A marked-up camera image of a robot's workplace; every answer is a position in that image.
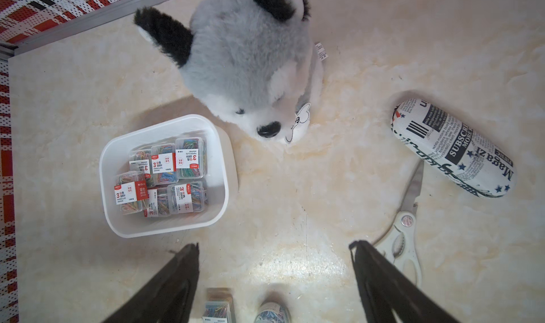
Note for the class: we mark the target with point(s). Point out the paper clip box front middle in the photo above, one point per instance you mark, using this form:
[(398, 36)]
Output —
[(158, 203)]

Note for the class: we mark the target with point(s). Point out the paper clip box back middle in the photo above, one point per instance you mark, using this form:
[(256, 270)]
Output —
[(163, 165)]

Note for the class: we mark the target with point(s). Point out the square paper clip box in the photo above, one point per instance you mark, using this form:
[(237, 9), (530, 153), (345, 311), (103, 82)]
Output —
[(219, 307)]

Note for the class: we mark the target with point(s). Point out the paper clip box back right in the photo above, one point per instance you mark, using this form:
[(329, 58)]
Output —
[(190, 158)]

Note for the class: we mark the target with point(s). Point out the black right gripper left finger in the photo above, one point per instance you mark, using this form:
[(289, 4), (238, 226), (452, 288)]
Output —
[(169, 295)]

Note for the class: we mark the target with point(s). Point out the round clear paper clip jar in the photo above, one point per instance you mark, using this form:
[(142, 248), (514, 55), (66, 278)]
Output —
[(272, 312)]

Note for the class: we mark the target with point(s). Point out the paper clip box front right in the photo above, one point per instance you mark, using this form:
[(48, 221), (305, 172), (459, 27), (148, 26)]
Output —
[(187, 197)]

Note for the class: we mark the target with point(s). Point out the paper clip box back left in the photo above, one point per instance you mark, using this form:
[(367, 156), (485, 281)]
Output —
[(139, 161)]

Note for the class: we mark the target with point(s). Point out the white handled scissors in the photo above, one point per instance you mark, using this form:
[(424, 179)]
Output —
[(397, 245)]

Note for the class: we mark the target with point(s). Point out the white plastic storage box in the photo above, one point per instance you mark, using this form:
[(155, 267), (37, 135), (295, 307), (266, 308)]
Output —
[(221, 178)]

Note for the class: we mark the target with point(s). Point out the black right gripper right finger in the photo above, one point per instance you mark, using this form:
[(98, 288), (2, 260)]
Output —
[(386, 294)]

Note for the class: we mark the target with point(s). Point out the paper clip box front left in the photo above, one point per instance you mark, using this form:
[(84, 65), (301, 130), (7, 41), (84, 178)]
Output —
[(131, 192)]

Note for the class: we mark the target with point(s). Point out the grey white husky plush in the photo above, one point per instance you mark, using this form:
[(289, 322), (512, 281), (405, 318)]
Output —
[(252, 63)]

